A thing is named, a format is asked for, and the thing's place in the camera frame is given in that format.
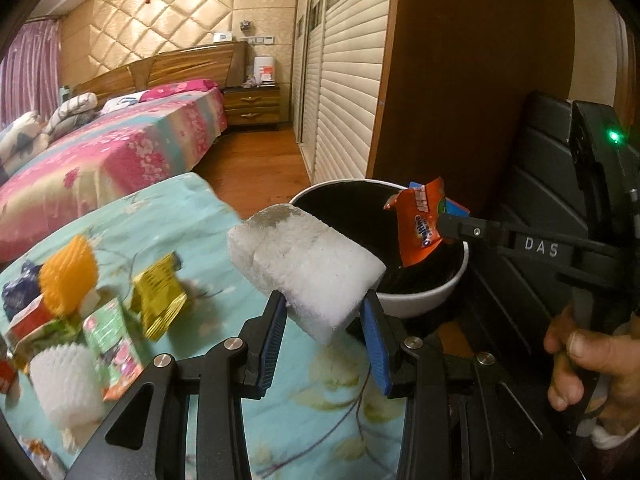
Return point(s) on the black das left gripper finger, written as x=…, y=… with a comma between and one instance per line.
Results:
x=520, y=244

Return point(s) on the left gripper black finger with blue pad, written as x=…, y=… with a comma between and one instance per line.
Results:
x=462, y=420
x=144, y=434

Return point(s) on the orange snack wrapper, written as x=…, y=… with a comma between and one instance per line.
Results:
x=417, y=210

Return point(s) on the pink curtain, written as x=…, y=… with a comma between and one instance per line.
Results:
x=30, y=75

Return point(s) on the red white cigarette box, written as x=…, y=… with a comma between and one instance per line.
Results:
x=36, y=315

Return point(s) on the wooden headboard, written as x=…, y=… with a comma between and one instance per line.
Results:
x=223, y=63

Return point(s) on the pink floral bed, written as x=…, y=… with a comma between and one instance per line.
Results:
x=111, y=157

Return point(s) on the black chair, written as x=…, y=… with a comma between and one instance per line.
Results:
x=515, y=299

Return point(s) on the teal floral bedsheet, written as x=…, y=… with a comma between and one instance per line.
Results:
x=323, y=417

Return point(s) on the white pillow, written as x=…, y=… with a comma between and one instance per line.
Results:
x=121, y=102

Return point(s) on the white foam fruit net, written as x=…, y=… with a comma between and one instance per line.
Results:
x=67, y=386

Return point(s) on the white box on nightstand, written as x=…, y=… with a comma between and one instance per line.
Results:
x=264, y=70

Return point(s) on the dark blue crumpled wrapper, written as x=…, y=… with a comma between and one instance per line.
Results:
x=19, y=293

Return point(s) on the wooden nightstand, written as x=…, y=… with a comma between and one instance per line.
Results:
x=257, y=106

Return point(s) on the red snack packet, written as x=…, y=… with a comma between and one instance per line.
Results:
x=8, y=372

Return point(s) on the pink pillow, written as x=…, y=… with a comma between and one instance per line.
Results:
x=165, y=90

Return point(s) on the white louvered wardrobe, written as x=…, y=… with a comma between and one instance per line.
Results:
x=336, y=75

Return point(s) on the person's right hand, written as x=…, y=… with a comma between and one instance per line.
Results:
x=614, y=355

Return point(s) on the folded striped blanket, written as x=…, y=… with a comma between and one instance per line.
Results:
x=71, y=115

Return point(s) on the green drink pouch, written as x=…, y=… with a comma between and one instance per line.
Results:
x=105, y=333

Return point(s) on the white foam block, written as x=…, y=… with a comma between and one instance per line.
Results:
x=322, y=274

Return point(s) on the yellow snack wrapper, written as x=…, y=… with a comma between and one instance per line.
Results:
x=158, y=296

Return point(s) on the folded grey white quilt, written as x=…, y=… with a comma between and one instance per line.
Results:
x=21, y=141

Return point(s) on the orange foam fruit net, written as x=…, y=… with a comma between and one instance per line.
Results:
x=66, y=277

